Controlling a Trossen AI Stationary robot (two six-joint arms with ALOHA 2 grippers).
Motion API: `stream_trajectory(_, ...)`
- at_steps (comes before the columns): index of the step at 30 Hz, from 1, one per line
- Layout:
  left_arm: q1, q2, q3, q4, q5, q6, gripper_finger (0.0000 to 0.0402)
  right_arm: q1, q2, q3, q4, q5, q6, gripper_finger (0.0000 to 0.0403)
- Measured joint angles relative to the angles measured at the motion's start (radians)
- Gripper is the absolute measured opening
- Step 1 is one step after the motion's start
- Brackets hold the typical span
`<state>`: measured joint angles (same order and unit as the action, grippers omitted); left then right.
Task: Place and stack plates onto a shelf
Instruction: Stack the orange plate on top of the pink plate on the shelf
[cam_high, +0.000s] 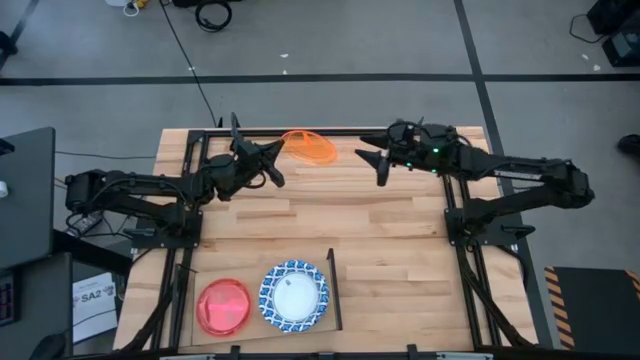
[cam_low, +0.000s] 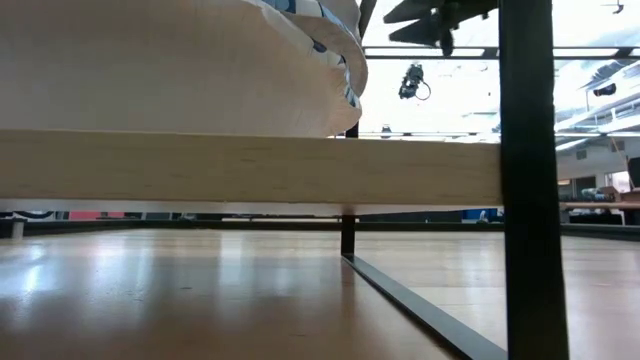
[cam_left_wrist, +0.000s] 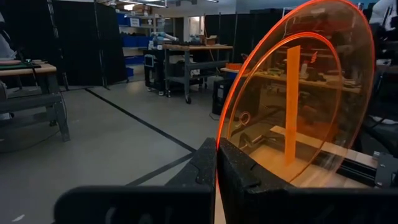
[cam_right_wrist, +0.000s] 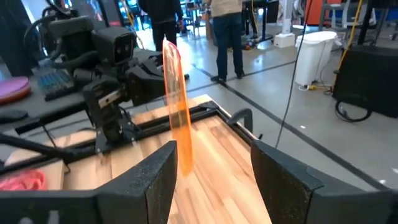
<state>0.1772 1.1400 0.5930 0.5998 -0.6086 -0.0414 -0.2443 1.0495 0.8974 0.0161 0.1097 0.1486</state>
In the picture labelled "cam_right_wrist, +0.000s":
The person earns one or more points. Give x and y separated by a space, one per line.
228 37
161 15

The black cabinet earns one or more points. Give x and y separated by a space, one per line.
367 81

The keyboard with blue keys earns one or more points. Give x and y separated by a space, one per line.
56 84

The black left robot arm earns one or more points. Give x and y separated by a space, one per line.
102 93

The white pillar base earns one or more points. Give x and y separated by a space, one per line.
284 39

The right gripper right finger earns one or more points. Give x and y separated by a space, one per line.
286 186

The orange-red cabinet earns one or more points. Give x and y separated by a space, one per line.
317 12

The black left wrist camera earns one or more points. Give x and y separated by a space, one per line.
115 46

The black metal shelf frame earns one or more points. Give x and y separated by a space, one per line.
31 144

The wooden shelf board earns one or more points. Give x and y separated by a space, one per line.
53 174

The black frame clamp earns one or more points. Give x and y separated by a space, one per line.
245 113

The black computer mouse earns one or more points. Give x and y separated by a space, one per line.
12 115

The dark computer desk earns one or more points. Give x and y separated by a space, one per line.
62 105

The orange transparent plastic plate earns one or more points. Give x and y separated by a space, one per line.
177 109

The purple plastic plate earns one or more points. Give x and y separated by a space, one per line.
12 88

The white bin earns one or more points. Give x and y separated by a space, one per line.
314 56

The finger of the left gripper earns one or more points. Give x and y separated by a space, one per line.
186 76

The pink transparent plastic plate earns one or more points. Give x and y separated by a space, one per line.
21 182

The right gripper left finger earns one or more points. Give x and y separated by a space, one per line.
140 193

